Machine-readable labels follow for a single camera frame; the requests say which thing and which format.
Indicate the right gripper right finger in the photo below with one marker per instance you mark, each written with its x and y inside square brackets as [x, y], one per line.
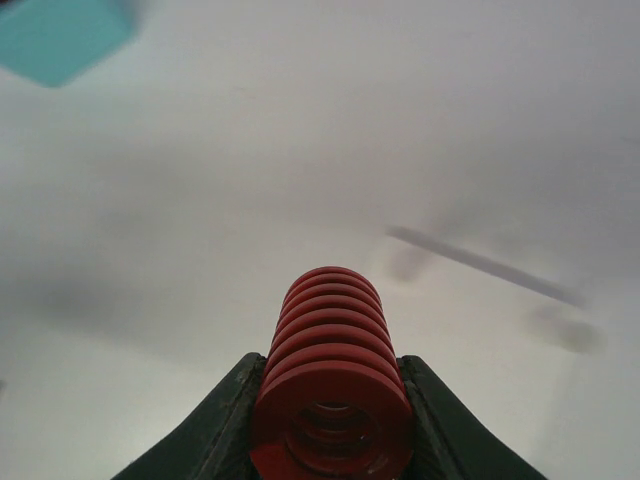
[450, 443]

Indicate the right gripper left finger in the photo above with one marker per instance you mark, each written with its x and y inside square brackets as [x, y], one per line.
[212, 442]

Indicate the large red spring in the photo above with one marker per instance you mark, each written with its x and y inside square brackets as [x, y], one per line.
[332, 403]

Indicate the teal plastic bin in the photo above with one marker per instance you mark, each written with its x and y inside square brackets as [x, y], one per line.
[50, 42]

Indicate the white peg base plate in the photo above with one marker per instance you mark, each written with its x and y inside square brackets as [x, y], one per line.
[562, 321]

